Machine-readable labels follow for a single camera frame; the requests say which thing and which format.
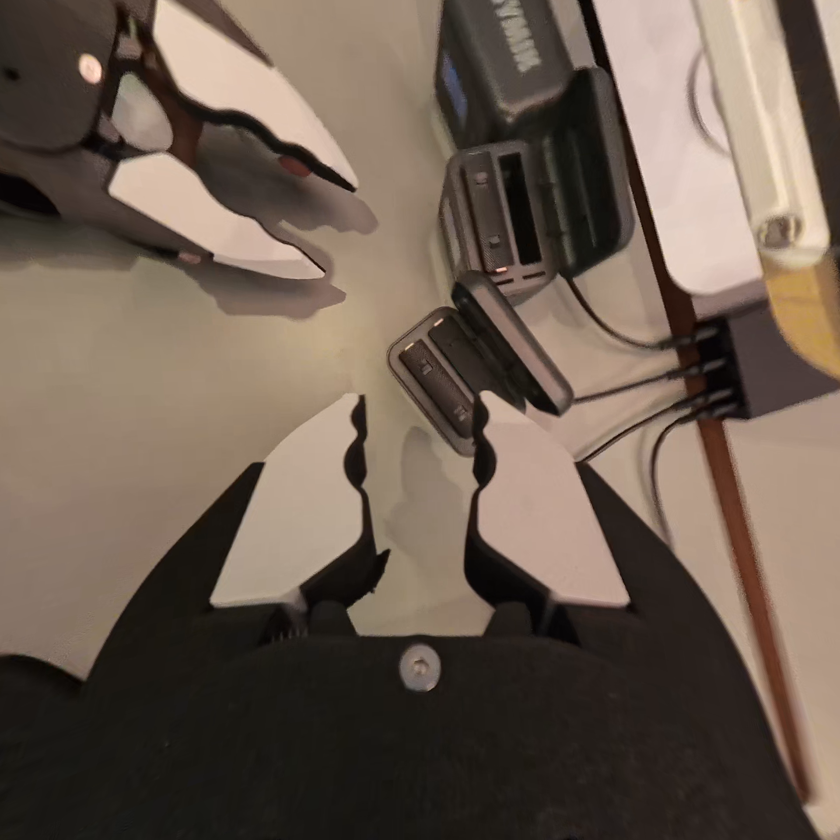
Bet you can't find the black cable hub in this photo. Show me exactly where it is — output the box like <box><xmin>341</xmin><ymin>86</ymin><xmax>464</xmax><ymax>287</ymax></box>
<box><xmin>694</xmin><ymin>307</ymin><xmax>840</xmax><ymax>421</ymax></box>

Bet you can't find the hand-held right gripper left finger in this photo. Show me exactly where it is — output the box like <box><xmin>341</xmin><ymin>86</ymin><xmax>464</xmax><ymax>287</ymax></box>
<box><xmin>209</xmin><ymin>392</ymin><xmax>391</xmax><ymax>621</ymax></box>

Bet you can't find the grey battery charging case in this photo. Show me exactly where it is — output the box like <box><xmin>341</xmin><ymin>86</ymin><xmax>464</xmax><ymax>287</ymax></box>
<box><xmin>386</xmin><ymin>270</ymin><xmax>576</xmax><ymax>458</ymax></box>
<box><xmin>437</xmin><ymin>66</ymin><xmax>636</xmax><ymax>308</ymax></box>

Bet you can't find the rounded wooden board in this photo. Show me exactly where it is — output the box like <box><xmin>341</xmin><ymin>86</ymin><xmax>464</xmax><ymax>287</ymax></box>
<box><xmin>761</xmin><ymin>246</ymin><xmax>840</xmax><ymax>382</ymax></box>

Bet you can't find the white rounded panel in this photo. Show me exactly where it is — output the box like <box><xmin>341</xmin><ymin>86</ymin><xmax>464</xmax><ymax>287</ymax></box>
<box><xmin>594</xmin><ymin>0</ymin><xmax>769</xmax><ymax>296</ymax></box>

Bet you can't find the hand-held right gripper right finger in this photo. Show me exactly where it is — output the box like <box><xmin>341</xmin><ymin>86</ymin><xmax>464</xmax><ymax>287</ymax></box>
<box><xmin>463</xmin><ymin>391</ymin><xmax>632</xmax><ymax>621</ymax></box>

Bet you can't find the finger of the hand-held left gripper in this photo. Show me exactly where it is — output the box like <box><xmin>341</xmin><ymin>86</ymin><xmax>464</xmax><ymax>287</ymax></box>
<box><xmin>128</xmin><ymin>0</ymin><xmax>360</xmax><ymax>194</ymax></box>
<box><xmin>107</xmin><ymin>152</ymin><xmax>329</xmax><ymax>282</ymax></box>

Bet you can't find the black charging cable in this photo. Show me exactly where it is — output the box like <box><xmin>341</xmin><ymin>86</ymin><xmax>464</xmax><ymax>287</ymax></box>
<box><xmin>574</xmin><ymin>387</ymin><xmax>716</xmax><ymax>460</ymax></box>
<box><xmin>564</xmin><ymin>274</ymin><xmax>716</xmax><ymax>350</ymax></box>
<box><xmin>570</xmin><ymin>357</ymin><xmax>716</xmax><ymax>403</ymax></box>
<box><xmin>648</xmin><ymin>403</ymin><xmax>719</xmax><ymax>546</ymax></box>

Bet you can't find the black camera battery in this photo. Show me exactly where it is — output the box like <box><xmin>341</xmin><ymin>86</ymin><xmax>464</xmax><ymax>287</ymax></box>
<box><xmin>428</xmin><ymin>318</ymin><xmax>492</xmax><ymax>421</ymax></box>
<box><xmin>461</xmin><ymin>166</ymin><xmax>513</xmax><ymax>274</ymax></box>
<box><xmin>400</xmin><ymin>343</ymin><xmax>475</xmax><ymax>439</ymax></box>

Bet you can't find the dark grey power adapter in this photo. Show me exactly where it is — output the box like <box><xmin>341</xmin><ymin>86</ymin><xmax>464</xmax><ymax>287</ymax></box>
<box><xmin>433</xmin><ymin>0</ymin><xmax>581</xmax><ymax>148</ymax></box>

